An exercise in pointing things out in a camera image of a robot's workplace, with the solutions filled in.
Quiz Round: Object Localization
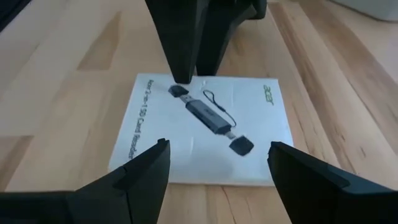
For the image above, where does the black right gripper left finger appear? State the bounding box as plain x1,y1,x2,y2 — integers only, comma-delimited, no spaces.
0,138,171,224

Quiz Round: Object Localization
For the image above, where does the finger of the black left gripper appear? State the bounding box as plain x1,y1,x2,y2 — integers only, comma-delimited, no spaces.
195,0,268,77
144,0,212,85

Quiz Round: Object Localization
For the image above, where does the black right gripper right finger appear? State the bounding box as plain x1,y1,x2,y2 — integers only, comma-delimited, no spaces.
267,141,398,224

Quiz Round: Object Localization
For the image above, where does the white green Acer box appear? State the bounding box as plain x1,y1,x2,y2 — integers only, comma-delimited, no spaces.
108,73,295,187

